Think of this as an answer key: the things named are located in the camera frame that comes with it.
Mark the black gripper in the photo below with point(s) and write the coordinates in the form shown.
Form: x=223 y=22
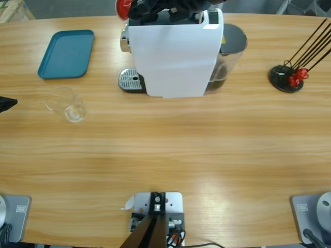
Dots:
x=181 y=5

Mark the black capsule holder with rods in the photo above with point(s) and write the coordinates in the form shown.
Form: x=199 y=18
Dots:
x=278 y=77

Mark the white tape piece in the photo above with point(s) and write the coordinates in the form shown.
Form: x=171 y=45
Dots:
x=128 y=204

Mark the teal plastic tray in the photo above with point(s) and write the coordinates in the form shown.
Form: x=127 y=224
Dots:
x=66 y=54

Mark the clear water tank dark lid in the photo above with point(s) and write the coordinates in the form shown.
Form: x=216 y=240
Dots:
x=232 y=38

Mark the silver arm base disc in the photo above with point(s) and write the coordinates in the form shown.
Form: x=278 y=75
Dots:
x=2 y=210
x=325 y=209

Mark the grey bin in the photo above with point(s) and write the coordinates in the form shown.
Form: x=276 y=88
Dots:
x=323 y=5

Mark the red coffee capsule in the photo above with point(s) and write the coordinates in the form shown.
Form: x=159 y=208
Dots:
x=122 y=9
x=294 y=81
x=301 y=74

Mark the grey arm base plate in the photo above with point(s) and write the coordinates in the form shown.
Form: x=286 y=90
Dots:
x=302 y=214
x=19 y=219

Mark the white metal frame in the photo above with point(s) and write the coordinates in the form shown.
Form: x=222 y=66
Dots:
x=282 y=6

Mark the black drip tray silver grate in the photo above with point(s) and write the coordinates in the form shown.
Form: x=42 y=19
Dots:
x=130 y=78

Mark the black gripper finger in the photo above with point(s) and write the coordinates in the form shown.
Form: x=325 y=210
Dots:
x=6 y=103

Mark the silver coffee machine lever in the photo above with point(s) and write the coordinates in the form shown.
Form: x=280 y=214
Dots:
x=197 y=18

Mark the clear drinking glass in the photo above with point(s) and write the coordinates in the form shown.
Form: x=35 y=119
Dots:
x=75 y=113

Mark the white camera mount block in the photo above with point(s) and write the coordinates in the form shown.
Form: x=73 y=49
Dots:
x=173 y=204

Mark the white capsule coffee machine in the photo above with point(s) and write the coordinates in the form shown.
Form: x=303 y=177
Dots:
x=173 y=59

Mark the cardboard box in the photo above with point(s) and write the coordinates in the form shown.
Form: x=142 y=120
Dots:
x=13 y=11

